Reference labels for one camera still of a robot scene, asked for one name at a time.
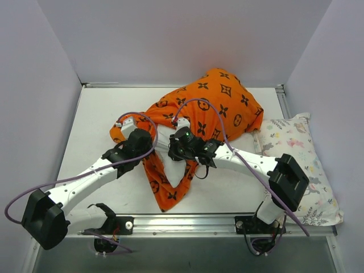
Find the orange patterned pillowcase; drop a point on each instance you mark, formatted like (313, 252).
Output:
(217, 106)

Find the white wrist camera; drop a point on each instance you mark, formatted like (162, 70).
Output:
(180, 123)
(125, 128)

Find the white floral animal pillow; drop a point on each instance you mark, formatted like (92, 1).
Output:
(276, 137)

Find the aluminium rail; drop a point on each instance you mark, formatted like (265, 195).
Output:
(281, 95)
(100, 84)
(173, 225)

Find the aluminium back rail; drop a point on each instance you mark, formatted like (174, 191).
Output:
(100, 84)

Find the aluminium front rail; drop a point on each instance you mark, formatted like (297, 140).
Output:
(173, 225)

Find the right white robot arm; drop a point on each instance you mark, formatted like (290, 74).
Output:
(282, 177)

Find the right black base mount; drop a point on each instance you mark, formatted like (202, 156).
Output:
(251, 225)

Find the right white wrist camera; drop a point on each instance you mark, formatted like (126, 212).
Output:
(180, 123)

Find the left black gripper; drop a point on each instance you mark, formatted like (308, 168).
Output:
(141, 136)

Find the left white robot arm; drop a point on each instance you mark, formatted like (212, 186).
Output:
(47, 216)

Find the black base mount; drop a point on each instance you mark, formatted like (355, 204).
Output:
(118, 225)
(251, 225)

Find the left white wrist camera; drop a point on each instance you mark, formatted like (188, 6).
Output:
(125, 128)

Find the aluminium right side rail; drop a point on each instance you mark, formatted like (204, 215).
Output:
(281, 95)

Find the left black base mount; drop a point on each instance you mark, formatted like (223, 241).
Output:
(118, 225)

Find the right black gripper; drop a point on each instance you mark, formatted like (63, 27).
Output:
(176, 146)

